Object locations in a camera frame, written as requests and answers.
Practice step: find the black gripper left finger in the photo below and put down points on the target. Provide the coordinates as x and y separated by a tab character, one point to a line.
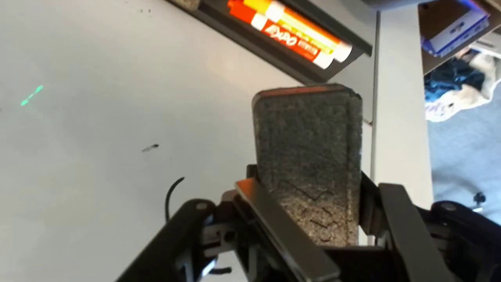
291	240

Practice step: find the white cloth bag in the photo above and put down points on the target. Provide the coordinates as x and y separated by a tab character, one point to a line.
477	99

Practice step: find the blue and white box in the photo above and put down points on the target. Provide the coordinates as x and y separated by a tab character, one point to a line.
455	29

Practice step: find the black chair caster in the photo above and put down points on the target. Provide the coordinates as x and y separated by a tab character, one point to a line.
477	199

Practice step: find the blue cloth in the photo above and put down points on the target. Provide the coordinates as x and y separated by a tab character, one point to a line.
451	79

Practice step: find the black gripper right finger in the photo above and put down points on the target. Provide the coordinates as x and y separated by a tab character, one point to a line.
416	245

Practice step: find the black felt whiteboard eraser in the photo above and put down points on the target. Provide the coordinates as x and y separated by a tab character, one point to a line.
307	157

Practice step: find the red Expo marker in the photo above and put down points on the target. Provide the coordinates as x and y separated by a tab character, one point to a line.
286	38

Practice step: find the orange Expo marker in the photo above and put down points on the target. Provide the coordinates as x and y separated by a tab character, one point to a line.
313	32

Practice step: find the dark marker tray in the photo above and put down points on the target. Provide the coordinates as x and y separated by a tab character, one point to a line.
291	63

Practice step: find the white whiteboard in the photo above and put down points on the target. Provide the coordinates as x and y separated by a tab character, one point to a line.
103	182

